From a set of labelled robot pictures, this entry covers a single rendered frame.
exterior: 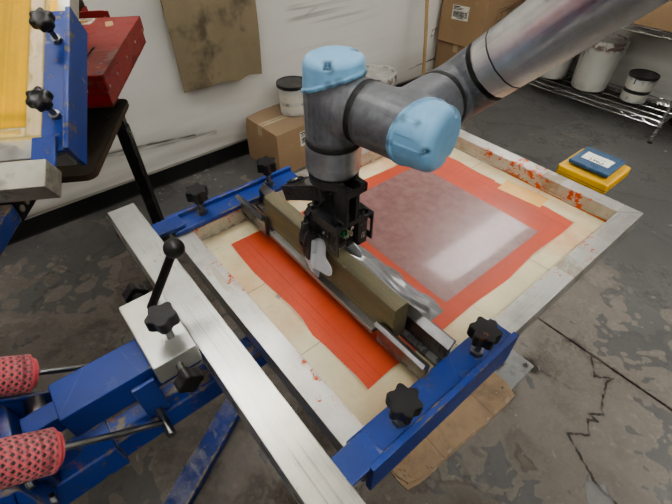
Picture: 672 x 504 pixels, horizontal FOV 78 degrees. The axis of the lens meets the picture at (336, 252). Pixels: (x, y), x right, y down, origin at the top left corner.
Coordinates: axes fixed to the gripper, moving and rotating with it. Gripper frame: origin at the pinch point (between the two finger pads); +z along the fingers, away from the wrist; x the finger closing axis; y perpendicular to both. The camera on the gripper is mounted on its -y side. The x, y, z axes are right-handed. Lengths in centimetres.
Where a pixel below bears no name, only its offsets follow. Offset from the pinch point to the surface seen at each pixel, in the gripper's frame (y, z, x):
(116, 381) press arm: 2.2, -3.0, -36.0
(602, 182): 17, 6, 72
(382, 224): -5.6, 5.6, 19.7
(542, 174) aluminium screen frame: 8, 2, 58
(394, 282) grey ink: 8.2, 5.0, 9.3
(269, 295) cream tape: -4.3, 5.6, -9.9
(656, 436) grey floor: 67, 101, 98
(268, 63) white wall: -200, 45, 110
